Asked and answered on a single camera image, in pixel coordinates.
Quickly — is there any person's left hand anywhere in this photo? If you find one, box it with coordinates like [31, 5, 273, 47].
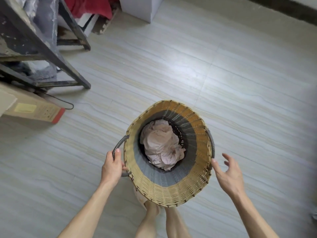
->
[100, 148, 127, 187]

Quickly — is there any person's right hand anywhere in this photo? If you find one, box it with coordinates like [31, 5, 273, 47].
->
[211, 153, 246, 199]

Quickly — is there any pale pink garment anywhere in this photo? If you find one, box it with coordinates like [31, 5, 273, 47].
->
[140, 119, 187, 171]

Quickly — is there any tan and grey woven basket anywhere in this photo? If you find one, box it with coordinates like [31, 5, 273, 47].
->
[112, 99, 215, 209]

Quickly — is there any person's left forearm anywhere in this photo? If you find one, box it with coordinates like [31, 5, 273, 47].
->
[57, 180, 117, 238]

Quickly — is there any person's right forearm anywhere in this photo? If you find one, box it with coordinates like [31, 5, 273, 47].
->
[230, 190, 280, 238]

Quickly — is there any person's left leg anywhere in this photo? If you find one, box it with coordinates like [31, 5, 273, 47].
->
[135, 200, 161, 238]

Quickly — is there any white cartoon left slipper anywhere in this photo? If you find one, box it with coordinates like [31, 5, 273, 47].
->
[133, 187, 149, 210]

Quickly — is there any cardboard box with yellow label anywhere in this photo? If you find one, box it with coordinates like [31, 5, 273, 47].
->
[0, 81, 66, 125]

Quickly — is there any white box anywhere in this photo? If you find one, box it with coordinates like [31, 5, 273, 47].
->
[119, 0, 164, 23]

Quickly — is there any red cloth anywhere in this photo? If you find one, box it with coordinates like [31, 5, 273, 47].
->
[65, 0, 119, 20]

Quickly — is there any black cable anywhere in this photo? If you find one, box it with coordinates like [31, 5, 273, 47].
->
[41, 91, 75, 110]

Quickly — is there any black metal frame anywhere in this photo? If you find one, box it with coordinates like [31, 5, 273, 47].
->
[0, 0, 91, 91]

